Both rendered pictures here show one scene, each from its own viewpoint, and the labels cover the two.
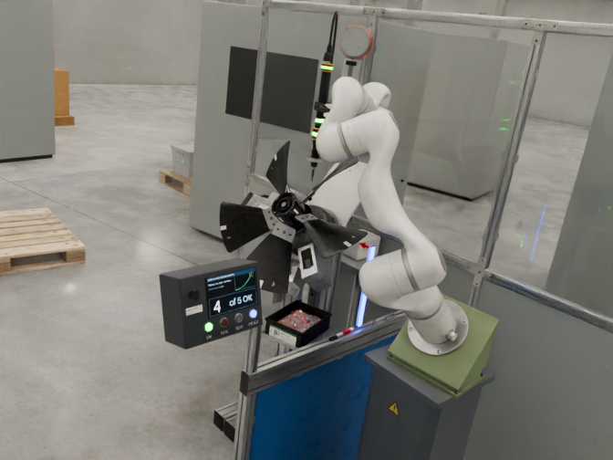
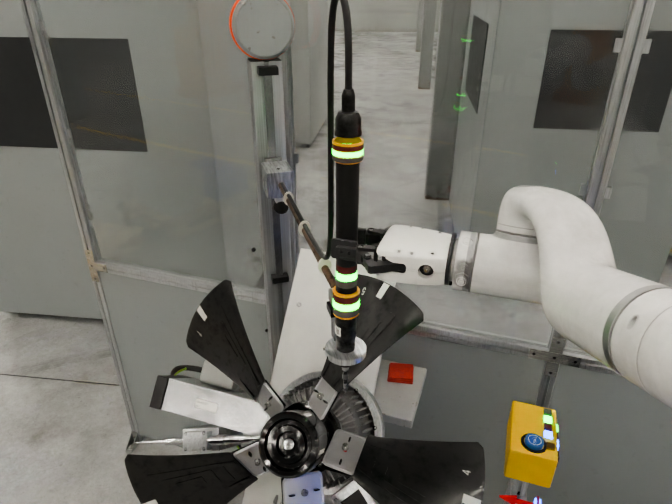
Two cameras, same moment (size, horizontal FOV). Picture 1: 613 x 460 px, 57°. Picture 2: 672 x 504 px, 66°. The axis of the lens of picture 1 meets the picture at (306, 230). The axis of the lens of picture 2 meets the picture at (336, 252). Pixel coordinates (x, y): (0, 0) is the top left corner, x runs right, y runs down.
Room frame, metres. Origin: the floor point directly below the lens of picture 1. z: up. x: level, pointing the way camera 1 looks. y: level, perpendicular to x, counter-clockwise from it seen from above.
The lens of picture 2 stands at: (1.55, 0.32, 1.99)
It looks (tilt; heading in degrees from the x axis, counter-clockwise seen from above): 28 degrees down; 335
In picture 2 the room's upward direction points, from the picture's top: straight up
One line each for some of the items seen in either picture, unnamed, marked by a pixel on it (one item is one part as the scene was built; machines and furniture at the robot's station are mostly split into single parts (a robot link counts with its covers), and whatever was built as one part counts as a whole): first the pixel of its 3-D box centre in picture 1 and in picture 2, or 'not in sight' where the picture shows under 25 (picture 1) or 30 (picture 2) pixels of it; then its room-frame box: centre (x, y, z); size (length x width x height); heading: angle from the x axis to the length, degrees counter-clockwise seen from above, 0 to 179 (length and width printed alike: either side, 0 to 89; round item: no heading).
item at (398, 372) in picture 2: not in sight; (400, 372); (2.62, -0.42, 0.87); 0.08 x 0.08 x 0.02; 55
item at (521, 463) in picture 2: not in sight; (530, 444); (2.13, -0.46, 1.02); 0.16 x 0.10 x 0.11; 136
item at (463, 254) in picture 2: not in sight; (463, 261); (2.05, -0.12, 1.63); 0.09 x 0.03 x 0.08; 136
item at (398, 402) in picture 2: (362, 262); (363, 383); (2.64, -0.30, 0.85); 0.36 x 0.24 x 0.03; 46
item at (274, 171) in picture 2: not in sight; (277, 178); (2.79, -0.10, 1.52); 0.10 x 0.07 x 0.09; 171
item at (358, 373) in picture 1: (327, 427); not in sight; (1.85, -0.18, 0.45); 0.82 x 0.02 x 0.66; 136
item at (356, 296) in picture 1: (349, 337); not in sight; (2.64, -0.30, 0.42); 0.04 x 0.04 x 0.83; 46
